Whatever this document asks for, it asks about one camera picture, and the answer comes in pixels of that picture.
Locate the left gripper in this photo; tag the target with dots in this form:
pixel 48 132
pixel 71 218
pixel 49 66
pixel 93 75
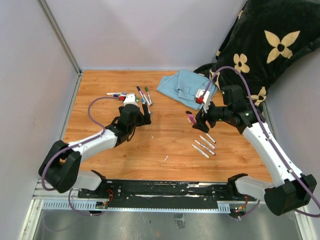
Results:
pixel 144 119

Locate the light blue cloth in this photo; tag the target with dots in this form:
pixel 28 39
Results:
pixel 182 87

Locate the red pink cap marker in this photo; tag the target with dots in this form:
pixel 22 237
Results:
pixel 147 99

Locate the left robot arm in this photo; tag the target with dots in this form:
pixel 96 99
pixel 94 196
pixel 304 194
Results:
pixel 61 166

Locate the black floral blanket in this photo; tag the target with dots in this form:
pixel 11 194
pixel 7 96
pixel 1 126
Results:
pixel 267 37

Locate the dark blue cap marker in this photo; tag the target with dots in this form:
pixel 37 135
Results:
pixel 140 92

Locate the black marker pen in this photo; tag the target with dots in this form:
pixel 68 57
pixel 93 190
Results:
pixel 211 138

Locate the magenta cap marker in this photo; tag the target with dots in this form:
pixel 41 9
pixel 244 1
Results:
pixel 205 147

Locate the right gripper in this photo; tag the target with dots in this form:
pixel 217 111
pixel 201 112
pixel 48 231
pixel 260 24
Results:
pixel 201 118

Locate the light blue cap marker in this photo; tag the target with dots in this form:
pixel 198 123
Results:
pixel 144 103

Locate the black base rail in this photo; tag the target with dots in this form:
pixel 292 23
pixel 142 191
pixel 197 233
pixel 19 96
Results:
pixel 162 195

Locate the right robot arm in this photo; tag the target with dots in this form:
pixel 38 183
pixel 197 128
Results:
pixel 290 189

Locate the white slim marker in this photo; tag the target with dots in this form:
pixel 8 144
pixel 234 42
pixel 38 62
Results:
pixel 200 151

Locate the green cap marker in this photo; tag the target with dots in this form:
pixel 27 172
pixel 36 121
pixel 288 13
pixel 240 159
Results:
pixel 148 96

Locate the pink marker pen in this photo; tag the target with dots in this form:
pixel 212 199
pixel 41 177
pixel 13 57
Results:
pixel 207 142

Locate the aluminium corner post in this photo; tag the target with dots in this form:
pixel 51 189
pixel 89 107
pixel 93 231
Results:
pixel 59 35

